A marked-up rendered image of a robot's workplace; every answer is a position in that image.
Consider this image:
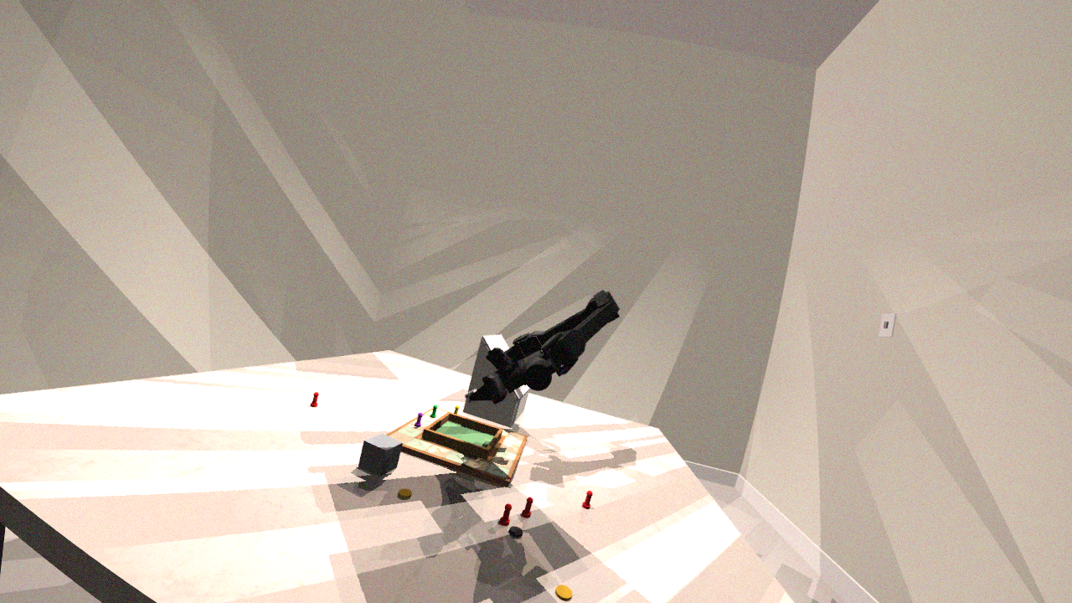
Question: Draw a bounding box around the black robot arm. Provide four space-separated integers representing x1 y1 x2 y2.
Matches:
486 290 620 391

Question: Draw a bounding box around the orange square board track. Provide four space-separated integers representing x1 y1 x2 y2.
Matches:
387 416 528 487

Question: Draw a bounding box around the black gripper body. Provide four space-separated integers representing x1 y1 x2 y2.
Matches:
482 359 526 405

